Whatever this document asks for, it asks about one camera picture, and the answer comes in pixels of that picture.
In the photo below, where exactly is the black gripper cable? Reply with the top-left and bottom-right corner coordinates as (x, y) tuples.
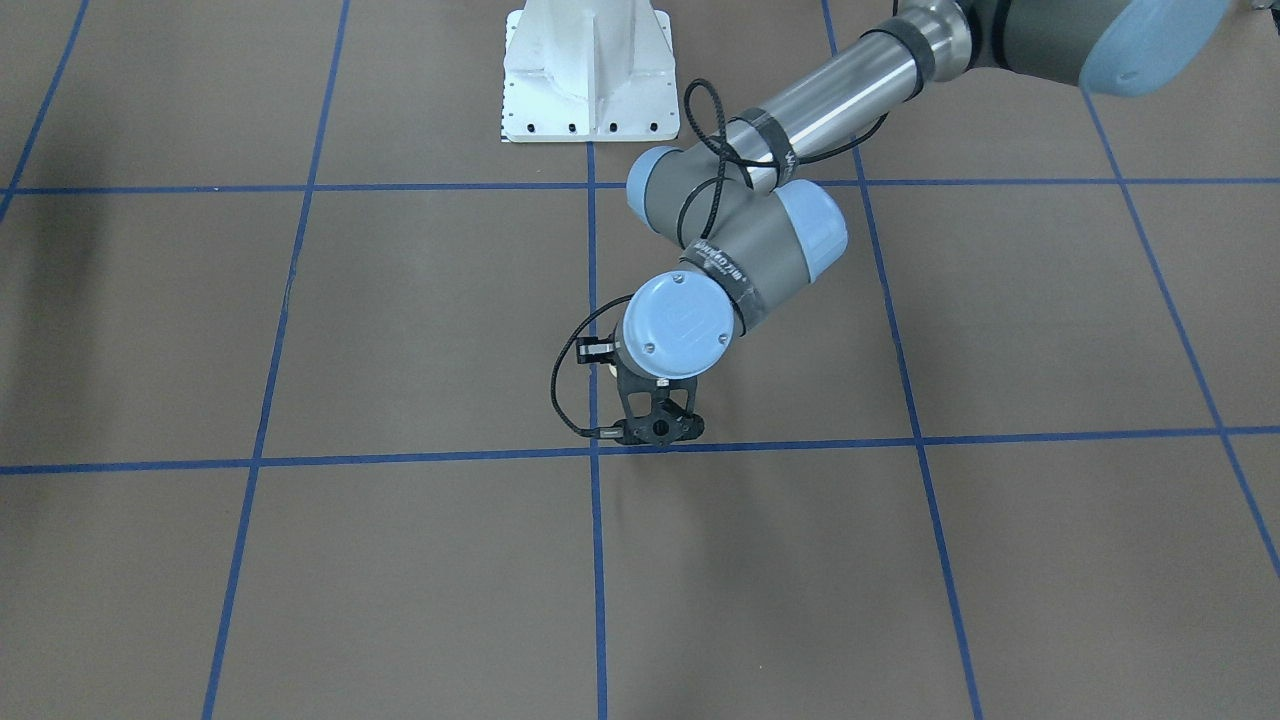
(549, 78), (891, 441)

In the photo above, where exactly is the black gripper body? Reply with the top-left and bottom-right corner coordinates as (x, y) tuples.
(612, 364), (705, 447)

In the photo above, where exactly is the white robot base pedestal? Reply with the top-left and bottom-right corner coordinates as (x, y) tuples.
(500, 1), (681, 143)

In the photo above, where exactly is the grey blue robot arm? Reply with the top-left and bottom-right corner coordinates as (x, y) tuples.
(566, 1), (1229, 446)

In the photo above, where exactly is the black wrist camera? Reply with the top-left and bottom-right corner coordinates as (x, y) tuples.
(573, 336), (617, 365)

